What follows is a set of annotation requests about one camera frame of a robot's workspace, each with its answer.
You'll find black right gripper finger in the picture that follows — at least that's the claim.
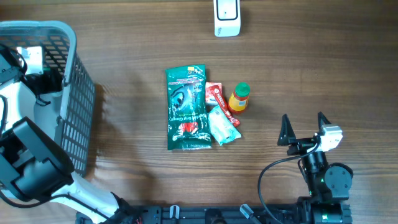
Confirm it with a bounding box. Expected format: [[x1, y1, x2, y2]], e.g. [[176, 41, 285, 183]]
[[277, 114, 296, 146], [318, 111, 331, 128]]

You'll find orange sauce bottle green cap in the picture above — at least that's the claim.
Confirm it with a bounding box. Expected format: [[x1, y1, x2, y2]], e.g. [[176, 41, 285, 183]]
[[228, 82, 251, 114]]

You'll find teal wet wipes pack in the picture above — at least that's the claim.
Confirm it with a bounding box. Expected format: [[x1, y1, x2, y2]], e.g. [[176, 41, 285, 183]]
[[208, 106, 242, 146]]

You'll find red coffee stick sachet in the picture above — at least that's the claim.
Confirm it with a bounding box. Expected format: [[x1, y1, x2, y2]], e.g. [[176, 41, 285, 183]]
[[209, 86, 240, 127]]

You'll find small red white carton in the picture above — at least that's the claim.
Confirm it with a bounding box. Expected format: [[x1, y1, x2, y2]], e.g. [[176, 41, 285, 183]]
[[205, 82, 222, 106]]

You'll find green gloves package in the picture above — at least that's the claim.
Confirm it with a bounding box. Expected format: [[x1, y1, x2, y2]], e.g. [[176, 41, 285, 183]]
[[165, 64, 211, 151]]

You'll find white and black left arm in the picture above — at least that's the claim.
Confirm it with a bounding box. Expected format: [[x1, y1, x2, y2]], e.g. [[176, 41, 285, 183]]
[[1, 45, 139, 223]]

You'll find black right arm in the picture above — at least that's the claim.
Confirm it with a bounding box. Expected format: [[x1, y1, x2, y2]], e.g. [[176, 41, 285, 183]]
[[277, 112, 353, 224]]

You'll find white barcode scanner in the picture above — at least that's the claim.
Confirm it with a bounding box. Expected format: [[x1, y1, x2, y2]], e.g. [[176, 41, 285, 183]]
[[213, 0, 241, 37]]

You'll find grey plastic mesh basket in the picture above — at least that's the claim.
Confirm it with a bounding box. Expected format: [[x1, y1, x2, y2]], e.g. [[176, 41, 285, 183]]
[[1, 21, 95, 177]]

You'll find black right camera cable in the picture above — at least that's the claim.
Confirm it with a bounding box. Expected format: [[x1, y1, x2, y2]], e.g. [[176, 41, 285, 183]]
[[257, 142, 321, 223]]

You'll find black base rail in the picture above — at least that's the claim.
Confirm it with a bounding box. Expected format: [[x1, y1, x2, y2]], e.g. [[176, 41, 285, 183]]
[[75, 203, 354, 224]]

